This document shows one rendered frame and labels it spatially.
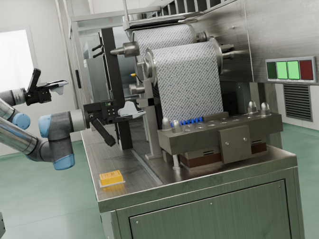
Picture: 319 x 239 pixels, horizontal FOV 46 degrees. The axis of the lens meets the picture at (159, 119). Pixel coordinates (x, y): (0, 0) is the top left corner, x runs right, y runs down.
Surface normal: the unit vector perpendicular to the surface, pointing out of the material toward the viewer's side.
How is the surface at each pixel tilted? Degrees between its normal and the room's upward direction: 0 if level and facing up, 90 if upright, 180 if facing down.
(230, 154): 90
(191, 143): 90
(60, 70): 90
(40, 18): 90
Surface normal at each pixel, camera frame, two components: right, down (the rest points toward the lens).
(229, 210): 0.24, 0.12
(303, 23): -0.96, 0.18
